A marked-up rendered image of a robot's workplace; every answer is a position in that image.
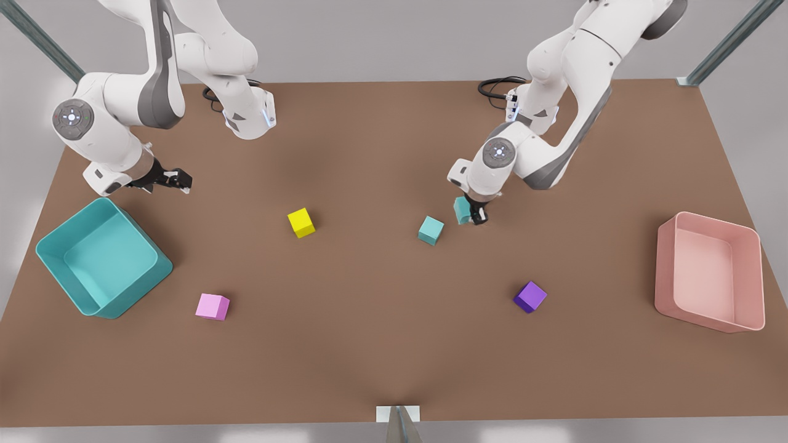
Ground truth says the teal square bin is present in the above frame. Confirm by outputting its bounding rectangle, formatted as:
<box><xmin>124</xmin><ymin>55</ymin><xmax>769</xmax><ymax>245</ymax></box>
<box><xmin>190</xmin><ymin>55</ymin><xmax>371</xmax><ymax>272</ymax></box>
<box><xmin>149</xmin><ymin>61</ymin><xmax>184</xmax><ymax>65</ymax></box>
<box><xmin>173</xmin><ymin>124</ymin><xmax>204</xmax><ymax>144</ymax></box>
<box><xmin>35</xmin><ymin>197</ymin><xmax>174</xmax><ymax>320</ymax></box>

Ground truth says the black cable loop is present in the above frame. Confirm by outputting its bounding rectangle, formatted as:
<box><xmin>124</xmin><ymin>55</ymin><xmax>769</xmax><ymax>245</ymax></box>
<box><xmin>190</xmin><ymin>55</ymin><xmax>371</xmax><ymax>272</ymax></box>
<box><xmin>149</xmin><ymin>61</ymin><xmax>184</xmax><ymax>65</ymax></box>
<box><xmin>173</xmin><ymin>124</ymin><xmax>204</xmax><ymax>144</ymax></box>
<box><xmin>202</xmin><ymin>79</ymin><xmax>263</xmax><ymax>114</ymax></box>
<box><xmin>478</xmin><ymin>76</ymin><xmax>529</xmax><ymax>111</ymax></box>

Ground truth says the yellow cube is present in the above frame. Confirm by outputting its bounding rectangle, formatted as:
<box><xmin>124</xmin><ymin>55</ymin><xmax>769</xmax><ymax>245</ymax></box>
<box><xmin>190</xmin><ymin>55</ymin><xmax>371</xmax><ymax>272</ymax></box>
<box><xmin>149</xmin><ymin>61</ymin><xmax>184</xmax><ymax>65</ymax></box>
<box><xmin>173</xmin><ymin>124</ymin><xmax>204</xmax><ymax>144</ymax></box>
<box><xmin>287</xmin><ymin>207</ymin><xmax>316</xmax><ymax>239</ymax></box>

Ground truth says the silver frame post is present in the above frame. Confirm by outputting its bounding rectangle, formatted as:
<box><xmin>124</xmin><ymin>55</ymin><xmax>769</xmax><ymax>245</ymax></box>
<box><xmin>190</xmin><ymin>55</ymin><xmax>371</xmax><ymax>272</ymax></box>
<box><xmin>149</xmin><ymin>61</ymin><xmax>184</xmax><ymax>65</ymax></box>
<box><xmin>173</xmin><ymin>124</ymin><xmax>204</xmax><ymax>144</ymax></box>
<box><xmin>376</xmin><ymin>405</ymin><xmax>424</xmax><ymax>443</ymax></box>
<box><xmin>0</xmin><ymin>0</ymin><xmax>86</xmax><ymax>84</ymax></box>
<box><xmin>676</xmin><ymin>0</ymin><xmax>785</xmax><ymax>87</ymax></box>

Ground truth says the purple cube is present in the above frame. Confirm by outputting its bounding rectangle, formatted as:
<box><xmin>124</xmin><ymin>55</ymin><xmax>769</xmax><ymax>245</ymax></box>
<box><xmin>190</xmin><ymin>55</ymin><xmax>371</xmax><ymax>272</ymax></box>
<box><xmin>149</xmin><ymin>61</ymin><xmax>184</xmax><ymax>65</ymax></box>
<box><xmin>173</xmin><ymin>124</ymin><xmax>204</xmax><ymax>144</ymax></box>
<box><xmin>513</xmin><ymin>281</ymin><xmax>548</xmax><ymax>314</ymax></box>

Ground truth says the pink cube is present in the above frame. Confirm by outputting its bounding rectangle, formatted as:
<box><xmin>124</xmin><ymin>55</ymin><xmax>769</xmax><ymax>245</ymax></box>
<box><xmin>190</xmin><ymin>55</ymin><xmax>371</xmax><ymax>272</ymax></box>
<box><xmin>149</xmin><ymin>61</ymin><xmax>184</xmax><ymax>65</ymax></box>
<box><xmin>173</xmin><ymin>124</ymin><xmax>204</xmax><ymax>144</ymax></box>
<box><xmin>195</xmin><ymin>293</ymin><xmax>231</xmax><ymax>322</ymax></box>

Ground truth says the pink rectangular bin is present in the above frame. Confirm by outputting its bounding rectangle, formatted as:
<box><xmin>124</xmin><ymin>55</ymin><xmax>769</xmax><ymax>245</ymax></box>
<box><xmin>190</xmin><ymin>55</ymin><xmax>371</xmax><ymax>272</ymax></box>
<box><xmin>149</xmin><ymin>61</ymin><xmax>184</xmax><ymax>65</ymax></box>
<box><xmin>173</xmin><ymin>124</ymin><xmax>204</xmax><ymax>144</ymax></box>
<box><xmin>654</xmin><ymin>211</ymin><xmax>766</xmax><ymax>334</ymax></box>

